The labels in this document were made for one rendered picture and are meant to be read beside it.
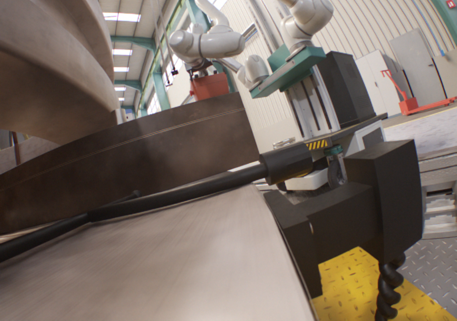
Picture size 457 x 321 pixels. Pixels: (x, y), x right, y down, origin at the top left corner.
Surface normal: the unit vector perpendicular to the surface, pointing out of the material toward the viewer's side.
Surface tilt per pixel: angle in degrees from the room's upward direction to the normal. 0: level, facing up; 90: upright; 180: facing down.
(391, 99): 90
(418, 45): 90
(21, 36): 90
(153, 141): 90
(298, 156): 80
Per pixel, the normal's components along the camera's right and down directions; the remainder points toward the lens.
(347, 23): -0.81, 0.23
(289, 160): 0.00, -0.22
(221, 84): 0.23, 0.01
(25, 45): 0.95, -0.30
